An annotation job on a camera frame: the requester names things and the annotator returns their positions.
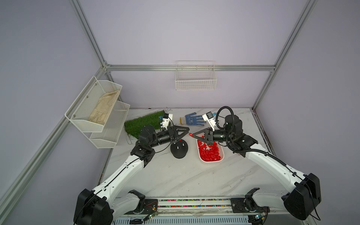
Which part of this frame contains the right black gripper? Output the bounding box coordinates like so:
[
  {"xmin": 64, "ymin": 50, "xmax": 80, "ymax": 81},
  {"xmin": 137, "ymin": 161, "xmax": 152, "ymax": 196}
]
[{"xmin": 193, "ymin": 127, "xmax": 234, "ymax": 145}]

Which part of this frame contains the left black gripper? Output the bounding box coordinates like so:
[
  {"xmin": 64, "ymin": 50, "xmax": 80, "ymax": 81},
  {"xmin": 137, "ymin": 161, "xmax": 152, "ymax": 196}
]
[{"xmin": 150, "ymin": 126, "xmax": 189, "ymax": 149}]

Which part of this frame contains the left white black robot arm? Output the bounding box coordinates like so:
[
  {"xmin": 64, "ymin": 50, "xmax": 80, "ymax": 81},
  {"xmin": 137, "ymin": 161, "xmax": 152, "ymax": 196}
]
[{"xmin": 73, "ymin": 125, "xmax": 189, "ymax": 225}]

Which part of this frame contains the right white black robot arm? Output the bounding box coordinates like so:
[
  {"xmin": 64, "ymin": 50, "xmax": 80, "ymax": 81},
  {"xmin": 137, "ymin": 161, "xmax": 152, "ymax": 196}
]
[{"xmin": 191, "ymin": 106, "xmax": 321, "ymax": 221}]

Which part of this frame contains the white tray of sleeves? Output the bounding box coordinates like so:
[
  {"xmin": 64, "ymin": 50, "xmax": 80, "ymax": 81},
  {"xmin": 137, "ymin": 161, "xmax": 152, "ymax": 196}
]
[{"xmin": 196, "ymin": 140, "xmax": 224, "ymax": 164}]

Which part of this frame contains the black round screw base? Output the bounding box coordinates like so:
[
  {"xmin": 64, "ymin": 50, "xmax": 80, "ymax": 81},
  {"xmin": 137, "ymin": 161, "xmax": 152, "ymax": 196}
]
[{"xmin": 170, "ymin": 140, "xmax": 188, "ymax": 159}]

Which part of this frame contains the blue dotted work glove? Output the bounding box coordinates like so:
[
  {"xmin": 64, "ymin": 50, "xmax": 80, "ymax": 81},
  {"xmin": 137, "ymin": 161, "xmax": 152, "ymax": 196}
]
[{"xmin": 180, "ymin": 112, "xmax": 206, "ymax": 127}]

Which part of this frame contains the green artificial grass mat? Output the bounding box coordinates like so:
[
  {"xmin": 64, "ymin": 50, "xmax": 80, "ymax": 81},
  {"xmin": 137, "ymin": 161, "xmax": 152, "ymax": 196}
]
[{"xmin": 124, "ymin": 110, "xmax": 165, "ymax": 139}]

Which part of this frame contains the beige cloth in shelf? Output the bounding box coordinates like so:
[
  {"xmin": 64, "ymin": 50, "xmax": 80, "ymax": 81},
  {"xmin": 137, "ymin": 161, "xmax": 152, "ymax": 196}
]
[{"xmin": 88, "ymin": 90, "xmax": 120, "ymax": 125}]

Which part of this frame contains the upper white mesh shelf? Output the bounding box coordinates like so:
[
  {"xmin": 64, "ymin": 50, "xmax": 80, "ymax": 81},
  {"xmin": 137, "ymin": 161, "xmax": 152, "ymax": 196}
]
[{"xmin": 65, "ymin": 76, "xmax": 122, "ymax": 133}]

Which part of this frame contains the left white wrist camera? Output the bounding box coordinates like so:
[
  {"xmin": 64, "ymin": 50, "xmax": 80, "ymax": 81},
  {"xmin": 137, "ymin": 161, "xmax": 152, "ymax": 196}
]
[{"xmin": 160, "ymin": 113, "xmax": 173, "ymax": 131}]

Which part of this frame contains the white wire wall basket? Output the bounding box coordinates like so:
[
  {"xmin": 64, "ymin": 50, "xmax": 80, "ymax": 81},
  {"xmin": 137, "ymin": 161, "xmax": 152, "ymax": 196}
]
[{"xmin": 175, "ymin": 61, "xmax": 217, "ymax": 91}]

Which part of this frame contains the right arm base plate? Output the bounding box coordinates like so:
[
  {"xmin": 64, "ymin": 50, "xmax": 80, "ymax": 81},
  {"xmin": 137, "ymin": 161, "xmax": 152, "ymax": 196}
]
[{"xmin": 230, "ymin": 197, "xmax": 270, "ymax": 213}]

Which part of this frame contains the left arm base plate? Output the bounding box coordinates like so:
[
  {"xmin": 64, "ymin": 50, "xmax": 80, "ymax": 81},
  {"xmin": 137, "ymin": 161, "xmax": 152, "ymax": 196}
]
[{"xmin": 133, "ymin": 199, "xmax": 158, "ymax": 215}]

